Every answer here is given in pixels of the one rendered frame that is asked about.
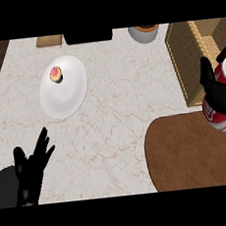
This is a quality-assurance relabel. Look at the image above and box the brown wooden cutting board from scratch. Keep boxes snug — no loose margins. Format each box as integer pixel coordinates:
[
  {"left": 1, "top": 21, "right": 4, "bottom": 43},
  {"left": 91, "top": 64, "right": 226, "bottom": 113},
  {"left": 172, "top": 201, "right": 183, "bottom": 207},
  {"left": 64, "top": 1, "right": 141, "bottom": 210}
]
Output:
[{"left": 141, "top": 107, "right": 226, "bottom": 194}]

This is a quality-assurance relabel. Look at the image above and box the grey pot with orange rim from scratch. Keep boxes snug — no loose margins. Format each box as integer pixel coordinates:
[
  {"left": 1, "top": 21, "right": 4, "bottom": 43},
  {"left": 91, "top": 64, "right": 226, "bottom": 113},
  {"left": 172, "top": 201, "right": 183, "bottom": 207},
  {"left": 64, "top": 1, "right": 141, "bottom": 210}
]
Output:
[{"left": 127, "top": 25, "right": 162, "bottom": 46}]

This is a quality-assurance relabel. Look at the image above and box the black appliance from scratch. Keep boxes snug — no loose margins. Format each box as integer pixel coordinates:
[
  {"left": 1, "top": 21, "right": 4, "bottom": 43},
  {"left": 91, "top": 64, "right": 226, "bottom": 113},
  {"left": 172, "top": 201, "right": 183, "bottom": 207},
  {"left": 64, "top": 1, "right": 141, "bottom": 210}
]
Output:
[{"left": 62, "top": 29, "right": 114, "bottom": 47}]

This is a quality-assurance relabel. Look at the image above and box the red and white can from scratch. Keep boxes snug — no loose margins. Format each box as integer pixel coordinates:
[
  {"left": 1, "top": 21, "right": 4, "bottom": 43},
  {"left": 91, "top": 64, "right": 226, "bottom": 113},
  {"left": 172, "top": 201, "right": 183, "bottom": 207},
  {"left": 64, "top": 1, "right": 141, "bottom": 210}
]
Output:
[{"left": 197, "top": 57, "right": 226, "bottom": 135}]

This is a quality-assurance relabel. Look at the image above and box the pink frosted cupcake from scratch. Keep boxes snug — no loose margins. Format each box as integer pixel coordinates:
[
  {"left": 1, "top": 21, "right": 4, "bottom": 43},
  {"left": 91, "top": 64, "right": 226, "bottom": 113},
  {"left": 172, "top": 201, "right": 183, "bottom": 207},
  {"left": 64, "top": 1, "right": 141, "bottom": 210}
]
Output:
[{"left": 48, "top": 65, "right": 64, "bottom": 85}]

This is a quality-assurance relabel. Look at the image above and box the tan wooden block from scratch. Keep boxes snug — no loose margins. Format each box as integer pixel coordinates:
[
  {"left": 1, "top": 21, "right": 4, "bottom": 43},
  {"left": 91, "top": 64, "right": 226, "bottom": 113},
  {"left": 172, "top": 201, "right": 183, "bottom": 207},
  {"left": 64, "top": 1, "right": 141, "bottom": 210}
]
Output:
[{"left": 34, "top": 34, "right": 64, "bottom": 49}]

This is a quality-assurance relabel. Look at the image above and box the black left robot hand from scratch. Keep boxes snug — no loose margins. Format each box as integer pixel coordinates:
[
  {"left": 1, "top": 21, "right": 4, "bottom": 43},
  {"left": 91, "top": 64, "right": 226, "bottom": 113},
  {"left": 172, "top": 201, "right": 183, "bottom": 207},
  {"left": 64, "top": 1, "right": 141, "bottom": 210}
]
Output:
[{"left": 8, "top": 125, "right": 62, "bottom": 208}]

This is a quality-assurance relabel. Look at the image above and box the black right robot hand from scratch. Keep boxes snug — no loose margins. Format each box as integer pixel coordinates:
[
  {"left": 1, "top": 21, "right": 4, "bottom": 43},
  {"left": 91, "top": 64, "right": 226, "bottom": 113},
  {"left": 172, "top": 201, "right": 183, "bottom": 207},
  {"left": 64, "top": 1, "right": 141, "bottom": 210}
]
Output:
[{"left": 195, "top": 39, "right": 226, "bottom": 125}]

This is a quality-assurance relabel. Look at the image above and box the wicker basket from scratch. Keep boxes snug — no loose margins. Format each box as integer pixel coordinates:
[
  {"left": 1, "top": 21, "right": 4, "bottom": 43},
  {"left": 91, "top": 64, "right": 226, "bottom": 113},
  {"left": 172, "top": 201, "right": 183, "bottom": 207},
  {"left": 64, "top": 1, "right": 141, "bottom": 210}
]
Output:
[{"left": 162, "top": 17, "right": 226, "bottom": 110}]

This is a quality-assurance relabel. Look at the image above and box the white plate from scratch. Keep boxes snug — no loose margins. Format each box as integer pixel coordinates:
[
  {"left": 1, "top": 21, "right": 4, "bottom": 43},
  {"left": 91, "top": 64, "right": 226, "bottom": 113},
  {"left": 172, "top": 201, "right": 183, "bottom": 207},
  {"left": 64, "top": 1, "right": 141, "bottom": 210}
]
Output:
[{"left": 35, "top": 53, "right": 92, "bottom": 123}]

